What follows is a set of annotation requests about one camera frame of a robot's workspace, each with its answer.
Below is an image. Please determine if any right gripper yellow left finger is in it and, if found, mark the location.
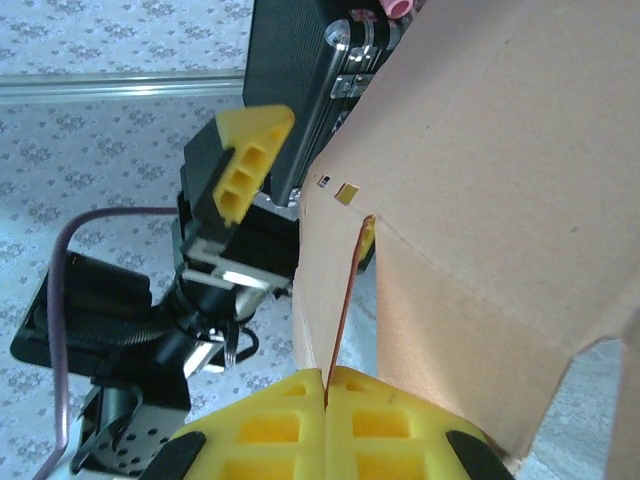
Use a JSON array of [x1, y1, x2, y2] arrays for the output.
[[147, 367, 329, 480]]

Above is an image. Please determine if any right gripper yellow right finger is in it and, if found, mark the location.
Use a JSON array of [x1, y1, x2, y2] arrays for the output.
[[324, 365, 516, 480]]

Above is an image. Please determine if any orange paper box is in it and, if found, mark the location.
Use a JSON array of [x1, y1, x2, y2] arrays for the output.
[[291, 0, 640, 480]]

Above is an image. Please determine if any black case with metal latches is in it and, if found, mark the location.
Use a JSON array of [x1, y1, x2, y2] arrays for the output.
[[242, 0, 419, 221]]

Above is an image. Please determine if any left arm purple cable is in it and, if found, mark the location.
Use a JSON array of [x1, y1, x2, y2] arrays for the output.
[[32, 206, 177, 480]]

